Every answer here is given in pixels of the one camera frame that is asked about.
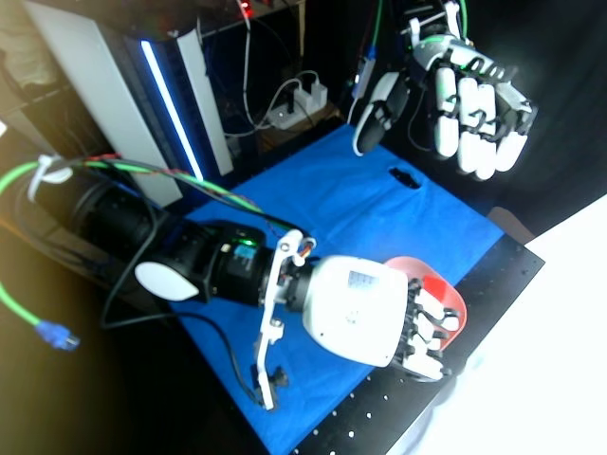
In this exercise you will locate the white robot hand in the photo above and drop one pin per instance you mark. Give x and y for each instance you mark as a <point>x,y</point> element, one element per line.
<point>355,308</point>
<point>474,104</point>

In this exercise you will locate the white plug adapter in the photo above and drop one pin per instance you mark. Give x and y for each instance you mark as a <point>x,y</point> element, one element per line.
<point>310,97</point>

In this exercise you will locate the blue cloth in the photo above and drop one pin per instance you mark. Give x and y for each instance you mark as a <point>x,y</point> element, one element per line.
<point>355,199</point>

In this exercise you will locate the red cube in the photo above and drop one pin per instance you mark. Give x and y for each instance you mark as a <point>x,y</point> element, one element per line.
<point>438,286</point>

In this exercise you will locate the brown cardboard piece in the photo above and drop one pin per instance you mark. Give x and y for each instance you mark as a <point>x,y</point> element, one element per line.
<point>512,225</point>

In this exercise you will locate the white power strip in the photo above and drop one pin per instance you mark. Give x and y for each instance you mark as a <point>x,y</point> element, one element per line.
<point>287,118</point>

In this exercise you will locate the white tower with light strip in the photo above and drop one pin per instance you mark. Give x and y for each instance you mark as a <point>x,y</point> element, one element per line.
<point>95,80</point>

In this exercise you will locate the pink square plate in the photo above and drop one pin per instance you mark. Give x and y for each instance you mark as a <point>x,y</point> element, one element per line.
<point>403,263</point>

